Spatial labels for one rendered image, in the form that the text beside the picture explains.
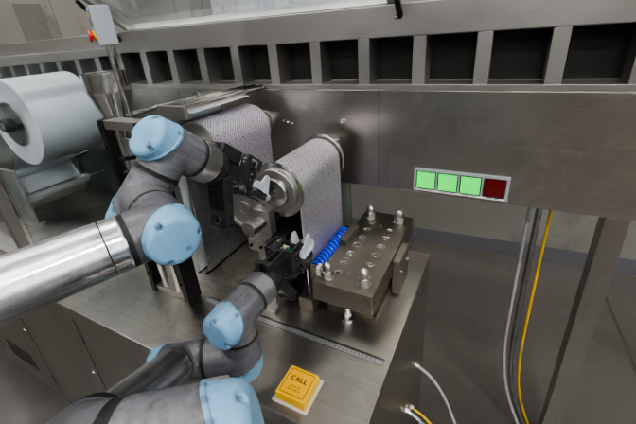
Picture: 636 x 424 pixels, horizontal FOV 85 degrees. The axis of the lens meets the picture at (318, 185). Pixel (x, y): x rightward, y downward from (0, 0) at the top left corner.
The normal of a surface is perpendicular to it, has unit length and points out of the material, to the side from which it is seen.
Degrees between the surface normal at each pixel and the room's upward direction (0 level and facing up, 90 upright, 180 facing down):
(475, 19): 90
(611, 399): 0
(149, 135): 51
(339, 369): 0
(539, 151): 90
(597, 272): 90
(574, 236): 90
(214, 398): 11
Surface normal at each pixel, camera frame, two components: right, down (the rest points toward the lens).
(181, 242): 0.63, 0.28
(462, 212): -0.41, 0.40
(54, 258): 0.40, -0.41
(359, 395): -0.07, -0.91
